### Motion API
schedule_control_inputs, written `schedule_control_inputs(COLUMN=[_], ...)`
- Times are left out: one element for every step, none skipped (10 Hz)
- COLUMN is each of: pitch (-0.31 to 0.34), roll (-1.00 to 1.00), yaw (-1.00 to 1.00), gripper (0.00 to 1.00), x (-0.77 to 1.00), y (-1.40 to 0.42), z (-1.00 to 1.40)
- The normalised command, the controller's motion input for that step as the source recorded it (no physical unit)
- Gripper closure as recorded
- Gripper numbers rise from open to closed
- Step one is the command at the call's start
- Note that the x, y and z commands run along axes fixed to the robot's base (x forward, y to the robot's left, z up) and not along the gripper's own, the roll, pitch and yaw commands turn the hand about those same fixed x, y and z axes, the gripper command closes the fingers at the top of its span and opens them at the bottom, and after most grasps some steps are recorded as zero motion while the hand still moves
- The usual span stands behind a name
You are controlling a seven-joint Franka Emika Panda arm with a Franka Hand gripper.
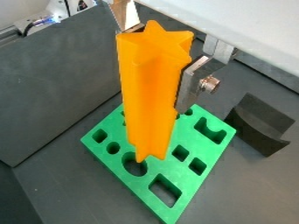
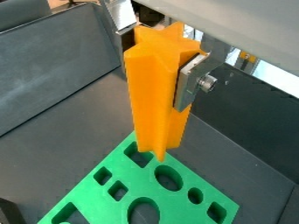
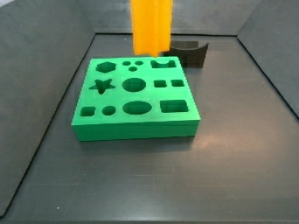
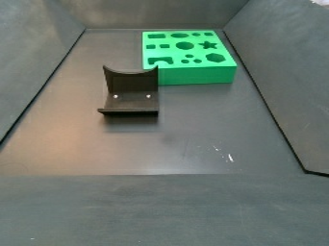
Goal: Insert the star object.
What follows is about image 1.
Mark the large dark grey panel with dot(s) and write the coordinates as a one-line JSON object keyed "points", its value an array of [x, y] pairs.
{"points": [[58, 74]]}

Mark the white device with blue light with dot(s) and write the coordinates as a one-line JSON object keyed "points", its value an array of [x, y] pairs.
{"points": [[32, 15]]}

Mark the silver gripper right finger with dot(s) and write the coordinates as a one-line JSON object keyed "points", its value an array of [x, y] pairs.
{"points": [[197, 75]]}

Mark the black curved block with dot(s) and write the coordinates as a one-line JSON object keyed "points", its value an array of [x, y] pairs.
{"points": [[260, 124]]}

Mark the green shape-sorting board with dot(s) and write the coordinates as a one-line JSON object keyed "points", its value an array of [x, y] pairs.
{"points": [[172, 181]]}

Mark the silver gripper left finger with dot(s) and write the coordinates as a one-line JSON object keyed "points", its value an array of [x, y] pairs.
{"points": [[125, 13]]}

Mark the orange star-shaped peg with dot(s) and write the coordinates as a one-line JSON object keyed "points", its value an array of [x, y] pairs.
{"points": [[152, 58]]}

